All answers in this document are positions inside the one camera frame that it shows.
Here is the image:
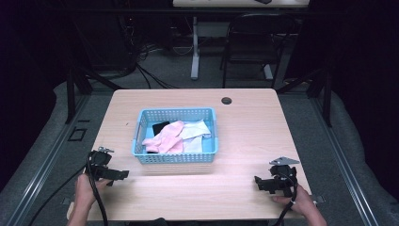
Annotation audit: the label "white desk leg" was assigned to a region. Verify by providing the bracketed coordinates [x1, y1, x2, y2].
[189, 15, 201, 81]

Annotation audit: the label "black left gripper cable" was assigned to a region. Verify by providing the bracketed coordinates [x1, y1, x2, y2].
[27, 152, 109, 226]

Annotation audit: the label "person's left hand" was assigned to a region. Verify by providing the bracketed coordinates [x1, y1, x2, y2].
[74, 173, 111, 215]

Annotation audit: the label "black sock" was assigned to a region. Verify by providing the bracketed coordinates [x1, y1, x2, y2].
[152, 121, 171, 137]

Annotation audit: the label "blue plastic basket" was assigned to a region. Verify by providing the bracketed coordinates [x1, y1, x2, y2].
[131, 106, 219, 165]

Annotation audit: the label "black folding chair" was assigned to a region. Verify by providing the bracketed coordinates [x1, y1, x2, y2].
[218, 12, 299, 89]

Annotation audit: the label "white background desk top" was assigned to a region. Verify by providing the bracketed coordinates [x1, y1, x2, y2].
[172, 0, 311, 9]

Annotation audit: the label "black floor socket frame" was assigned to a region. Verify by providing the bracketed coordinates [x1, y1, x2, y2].
[67, 126, 88, 142]

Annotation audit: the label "pink sock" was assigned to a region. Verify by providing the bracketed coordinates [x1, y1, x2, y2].
[141, 120, 186, 154]

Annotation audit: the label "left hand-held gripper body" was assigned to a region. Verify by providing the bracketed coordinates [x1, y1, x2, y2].
[88, 146, 118, 182]

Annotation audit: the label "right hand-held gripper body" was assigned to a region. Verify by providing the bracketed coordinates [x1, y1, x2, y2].
[268, 155, 298, 199]

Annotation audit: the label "white sock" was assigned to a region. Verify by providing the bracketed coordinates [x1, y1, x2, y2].
[179, 119, 213, 154]

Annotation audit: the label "person's right hand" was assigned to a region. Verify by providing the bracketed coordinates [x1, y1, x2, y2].
[271, 183, 316, 218]

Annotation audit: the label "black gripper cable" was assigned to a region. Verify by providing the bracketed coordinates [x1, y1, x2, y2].
[272, 172, 299, 226]
[27, 152, 109, 226]

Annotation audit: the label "black floor cables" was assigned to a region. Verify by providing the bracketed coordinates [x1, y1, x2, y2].
[119, 15, 196, 90]

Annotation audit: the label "black metal frame stand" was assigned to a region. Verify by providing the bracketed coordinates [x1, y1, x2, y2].
[276, 66, 334, 128]
[63, 62, 124, 125]

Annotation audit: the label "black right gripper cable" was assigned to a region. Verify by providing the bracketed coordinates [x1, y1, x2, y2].
[272, 172, 299, 226]

